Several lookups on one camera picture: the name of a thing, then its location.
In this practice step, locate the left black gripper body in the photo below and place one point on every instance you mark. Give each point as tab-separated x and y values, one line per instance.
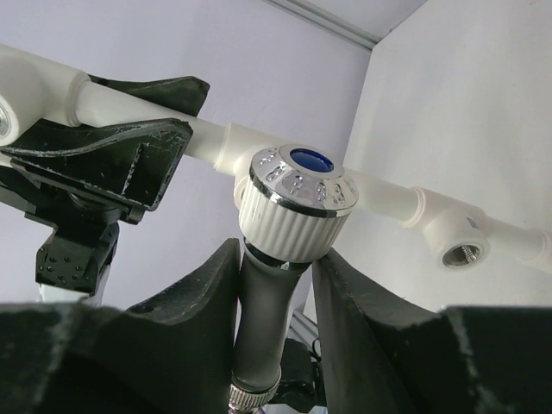
75	260

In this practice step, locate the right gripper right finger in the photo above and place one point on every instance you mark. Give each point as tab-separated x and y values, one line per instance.
383	354

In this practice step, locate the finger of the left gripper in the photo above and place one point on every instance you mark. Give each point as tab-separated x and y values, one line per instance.
126	166
109	100

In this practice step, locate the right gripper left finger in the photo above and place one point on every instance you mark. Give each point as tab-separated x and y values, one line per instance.
171	353

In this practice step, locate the white PVC pipe frame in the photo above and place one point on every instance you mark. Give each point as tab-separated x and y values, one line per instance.
459	235

